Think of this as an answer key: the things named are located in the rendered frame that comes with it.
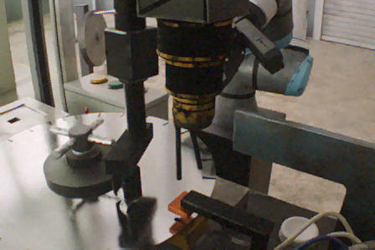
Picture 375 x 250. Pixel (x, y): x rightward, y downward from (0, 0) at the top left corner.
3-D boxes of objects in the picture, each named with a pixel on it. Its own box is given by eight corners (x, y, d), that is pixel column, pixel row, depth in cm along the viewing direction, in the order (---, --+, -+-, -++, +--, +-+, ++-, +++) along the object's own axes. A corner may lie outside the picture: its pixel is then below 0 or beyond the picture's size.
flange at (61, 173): (33, 191, 36) (27, 174, 35) (57, 145, 46) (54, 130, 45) (124, 192, 37) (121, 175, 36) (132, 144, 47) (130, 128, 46)
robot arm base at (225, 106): (224, 104, 111) (225, 75, 107) (266, 114, 103) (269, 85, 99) (199, 120, 100) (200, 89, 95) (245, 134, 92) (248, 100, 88)
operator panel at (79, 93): (70, 133, 92) (63, 84, 86) (98, 119, 100) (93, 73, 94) (142, 165, 77) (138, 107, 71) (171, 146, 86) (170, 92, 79)
